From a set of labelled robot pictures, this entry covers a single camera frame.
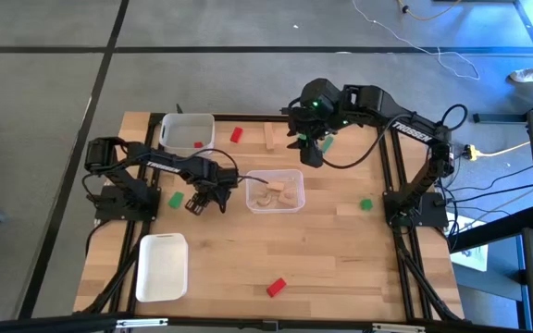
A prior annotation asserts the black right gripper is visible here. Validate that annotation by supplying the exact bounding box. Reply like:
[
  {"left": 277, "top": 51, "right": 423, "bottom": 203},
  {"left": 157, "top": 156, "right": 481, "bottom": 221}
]
[{"left": 280, "top": 78, "right": 341, "bottom": 169}]

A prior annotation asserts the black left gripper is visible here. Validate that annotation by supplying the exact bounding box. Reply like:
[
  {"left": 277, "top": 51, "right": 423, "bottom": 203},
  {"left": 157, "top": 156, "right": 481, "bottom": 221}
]
[{"left": 185, "top": 159, "right": 240, "bottom": 216}]

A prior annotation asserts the green wedge block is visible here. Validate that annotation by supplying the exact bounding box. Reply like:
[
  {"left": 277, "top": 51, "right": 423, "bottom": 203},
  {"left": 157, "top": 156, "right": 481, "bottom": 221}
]
[{"left": 167, "top": 191, "right": 186, "bottom": 210}]

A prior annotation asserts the long wooden plank block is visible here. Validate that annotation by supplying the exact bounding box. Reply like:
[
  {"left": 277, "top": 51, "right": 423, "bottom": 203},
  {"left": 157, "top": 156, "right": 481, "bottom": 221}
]
[{"left": 263, "top": 121, "right": 277, "bottom": 151}]

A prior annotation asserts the wooden block with round cutout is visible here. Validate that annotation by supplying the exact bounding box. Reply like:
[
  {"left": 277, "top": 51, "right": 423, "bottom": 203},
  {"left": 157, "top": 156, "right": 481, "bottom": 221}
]
[{"left": 279, "top": 188, "right": 299, "bottom": 207}]

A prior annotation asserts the clear plastic bin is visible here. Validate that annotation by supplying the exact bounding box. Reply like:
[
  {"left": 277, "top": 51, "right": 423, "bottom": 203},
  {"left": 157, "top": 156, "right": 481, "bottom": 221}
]
[{"left": 244, "top": 168, "right": 306, "bottom": 215}]

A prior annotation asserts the translucent white plastic bin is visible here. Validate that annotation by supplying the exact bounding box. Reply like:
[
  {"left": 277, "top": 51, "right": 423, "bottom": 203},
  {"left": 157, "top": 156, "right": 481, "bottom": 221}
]
[{"left": 158, "top": 112, "right": 217, "bottom": 157}]

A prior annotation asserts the red triangular wedge block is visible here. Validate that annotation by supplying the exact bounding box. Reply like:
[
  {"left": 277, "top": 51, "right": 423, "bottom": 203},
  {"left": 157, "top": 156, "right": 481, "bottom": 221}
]
[{"left": 266, "top": 277, "right": 289, "bottom": 299}]

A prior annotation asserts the white printed paper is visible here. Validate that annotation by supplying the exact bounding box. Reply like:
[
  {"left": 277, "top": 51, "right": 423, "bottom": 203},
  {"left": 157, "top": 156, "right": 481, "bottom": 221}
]
[{"left": 450, "top": 215, "right": 490, "bottom": 273}]

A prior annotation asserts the black diagonal beam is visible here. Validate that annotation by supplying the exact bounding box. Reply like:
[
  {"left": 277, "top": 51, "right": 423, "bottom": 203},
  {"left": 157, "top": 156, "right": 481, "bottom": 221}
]
[{"left": 446, "top": 205, "right": 533, "bottom": 253}]

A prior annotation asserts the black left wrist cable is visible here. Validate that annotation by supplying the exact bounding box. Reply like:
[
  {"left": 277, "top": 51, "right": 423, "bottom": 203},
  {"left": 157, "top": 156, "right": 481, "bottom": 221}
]
[{"left": 199, "top": 147, "right": 270, "bottom": 185}]

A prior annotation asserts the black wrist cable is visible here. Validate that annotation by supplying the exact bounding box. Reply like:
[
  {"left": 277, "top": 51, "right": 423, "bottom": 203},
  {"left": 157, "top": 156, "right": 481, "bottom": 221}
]
[
  {"left": 322, "top": 113, "right": 415, "bottom": 171},
  {"left": 199, "top": 147, "right": 270, "bottom": 185}
]

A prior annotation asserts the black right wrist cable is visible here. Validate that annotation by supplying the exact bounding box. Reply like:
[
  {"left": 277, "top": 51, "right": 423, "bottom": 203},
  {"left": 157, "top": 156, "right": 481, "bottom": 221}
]
[{"left": 322, "top": 113, "right": 415, "bottom": 171}]

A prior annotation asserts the black aluminium table frame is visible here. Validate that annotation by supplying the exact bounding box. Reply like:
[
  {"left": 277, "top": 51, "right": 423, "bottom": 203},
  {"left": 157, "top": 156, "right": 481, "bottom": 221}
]
[{"left": 74, "top": 112, "right": 465, "bottom": 323}]

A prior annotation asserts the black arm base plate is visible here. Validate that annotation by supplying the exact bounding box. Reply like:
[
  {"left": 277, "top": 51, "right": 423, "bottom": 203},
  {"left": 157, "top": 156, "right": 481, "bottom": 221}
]
[
  {"left": 383, "top": 191, "right": 450, "bottom": 228},
  {"left": 93, "top": 184, "right": 162, "bottom": 222}
]

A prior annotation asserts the silver metal bracket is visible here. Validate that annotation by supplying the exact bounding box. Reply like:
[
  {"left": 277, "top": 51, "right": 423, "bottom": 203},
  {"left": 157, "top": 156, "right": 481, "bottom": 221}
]
[
  {"left": 115, "top": 317, "right": 169, "bottom": 329},
  {"left": 371, "top": 322, "right": 428, "bottom": 333}
]

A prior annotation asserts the white floor cable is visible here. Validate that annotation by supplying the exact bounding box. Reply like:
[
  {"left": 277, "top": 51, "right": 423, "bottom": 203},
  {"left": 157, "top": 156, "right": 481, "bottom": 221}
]
[{"left": 352, "top": 0, "right": 481, "bottom": 81}]

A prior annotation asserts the yellow power cable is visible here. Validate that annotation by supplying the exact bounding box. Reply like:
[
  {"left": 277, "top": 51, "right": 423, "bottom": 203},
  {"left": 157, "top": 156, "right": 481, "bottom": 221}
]
[{"left": 462, "top": 141, "right": 532, "bottom": 161}]

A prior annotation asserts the orange floor cable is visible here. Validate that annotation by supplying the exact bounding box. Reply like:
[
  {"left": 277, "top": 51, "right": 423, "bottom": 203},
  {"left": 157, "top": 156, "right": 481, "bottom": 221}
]
[{"left": 395, "top": 0, "right": 462, "bottom": 22}]

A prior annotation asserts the black frame beam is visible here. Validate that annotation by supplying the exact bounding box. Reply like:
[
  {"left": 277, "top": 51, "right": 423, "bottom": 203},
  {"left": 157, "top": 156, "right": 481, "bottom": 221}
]
[{"left": 0, "top": 312, "right": 533, "bottom": 333}]

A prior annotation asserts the beige floor cable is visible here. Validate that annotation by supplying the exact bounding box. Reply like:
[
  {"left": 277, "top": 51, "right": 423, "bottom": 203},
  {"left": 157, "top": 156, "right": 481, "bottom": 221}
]
[{"left": 453, "top": 169, "right": 533, "bottom": 230}]

